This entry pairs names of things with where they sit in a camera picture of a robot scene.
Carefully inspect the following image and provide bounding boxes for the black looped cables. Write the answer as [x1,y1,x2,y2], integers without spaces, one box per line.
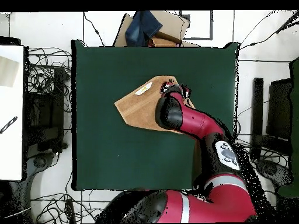
[27,47,72,94]

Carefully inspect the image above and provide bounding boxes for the cardboard box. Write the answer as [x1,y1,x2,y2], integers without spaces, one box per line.
[113,10,200,47]

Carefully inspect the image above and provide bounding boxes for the tan terry towel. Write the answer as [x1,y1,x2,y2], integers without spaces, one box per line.
[113,75,196,135]

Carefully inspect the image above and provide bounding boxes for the black ridged tool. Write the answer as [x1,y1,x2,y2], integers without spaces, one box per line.
[0,115,18,135]

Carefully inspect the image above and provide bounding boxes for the beige block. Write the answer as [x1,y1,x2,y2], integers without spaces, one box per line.
[0,55,20,88]

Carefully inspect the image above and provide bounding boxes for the black cable tangle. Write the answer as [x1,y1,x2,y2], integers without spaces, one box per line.
[233,134,290,206]

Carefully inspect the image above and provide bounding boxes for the wide black stand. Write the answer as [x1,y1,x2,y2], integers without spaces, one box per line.
[266,78,294,155]

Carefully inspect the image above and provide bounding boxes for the black rectangular floor frame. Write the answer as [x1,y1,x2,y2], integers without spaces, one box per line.
[179,10,214,41]

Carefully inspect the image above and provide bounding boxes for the blue jeans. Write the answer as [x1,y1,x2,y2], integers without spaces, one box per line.
[124,10,164,47]

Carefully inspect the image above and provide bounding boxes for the white desk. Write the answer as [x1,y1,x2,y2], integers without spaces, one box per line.
[0,44,25,181]

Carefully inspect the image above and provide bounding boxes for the tan towel in box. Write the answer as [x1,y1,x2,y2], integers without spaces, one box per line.
[151,37,179,47]

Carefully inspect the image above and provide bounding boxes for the black equipment rack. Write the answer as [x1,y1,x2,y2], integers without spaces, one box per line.
[24,67,67,153]

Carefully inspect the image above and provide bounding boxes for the narrow black post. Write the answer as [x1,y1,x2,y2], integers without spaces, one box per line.
[249,77,264,160]

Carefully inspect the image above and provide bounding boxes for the black round caster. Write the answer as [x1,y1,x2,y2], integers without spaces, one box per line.
[32,155,48,169]

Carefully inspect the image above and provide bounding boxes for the dark green table cloth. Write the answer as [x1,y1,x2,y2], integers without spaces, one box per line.
[71,39,240,193]

